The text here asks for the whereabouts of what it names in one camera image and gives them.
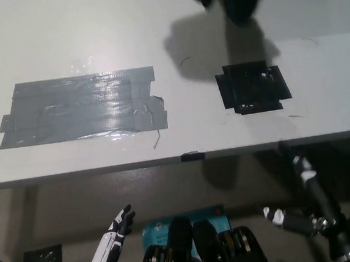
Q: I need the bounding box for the grey duct tape patch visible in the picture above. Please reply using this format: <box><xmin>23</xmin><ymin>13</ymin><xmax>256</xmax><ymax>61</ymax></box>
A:
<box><xmin>0</xmin><ymin>65</ymin><xmax>170</xmax><ymax>150</ymax></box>

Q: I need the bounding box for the teal printed box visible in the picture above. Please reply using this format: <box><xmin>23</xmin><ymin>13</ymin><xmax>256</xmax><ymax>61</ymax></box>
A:
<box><xmin>139</xmin><ymin>204</ymin><xmax>235</xmax><ymax>262</ymax></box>

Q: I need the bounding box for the crumpled black tape piece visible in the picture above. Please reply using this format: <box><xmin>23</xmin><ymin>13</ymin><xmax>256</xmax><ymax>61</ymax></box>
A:
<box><xmin>21</xmin><ymin>243</ymin><xmax>64</xmax><ymax>262</ymax></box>

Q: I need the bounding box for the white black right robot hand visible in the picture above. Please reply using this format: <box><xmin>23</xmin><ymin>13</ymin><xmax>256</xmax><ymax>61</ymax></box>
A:
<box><xmin>258</xmin><ymin>151</ymin><xmax>350</xmax><ymax>262</ymax></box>

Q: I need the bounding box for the black t-shirt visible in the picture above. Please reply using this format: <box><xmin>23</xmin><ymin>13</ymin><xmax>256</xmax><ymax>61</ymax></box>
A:
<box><xmin>190</xmin><ymin>0</ymin><xmax>276</xmax><ymax>29</ymax></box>

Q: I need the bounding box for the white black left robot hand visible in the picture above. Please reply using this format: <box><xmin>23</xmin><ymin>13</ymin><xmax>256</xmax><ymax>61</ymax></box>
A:
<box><xmin>79</xmin><ymin>203</ymin><xmax>140</xmax><ymax>262</ymax></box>

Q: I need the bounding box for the black tape square patch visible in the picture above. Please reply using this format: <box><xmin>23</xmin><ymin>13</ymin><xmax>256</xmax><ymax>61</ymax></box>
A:
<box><xmin>213</xmin><ymin>58</ymin><xmax>294</xmax><ymax>118</ymax></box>

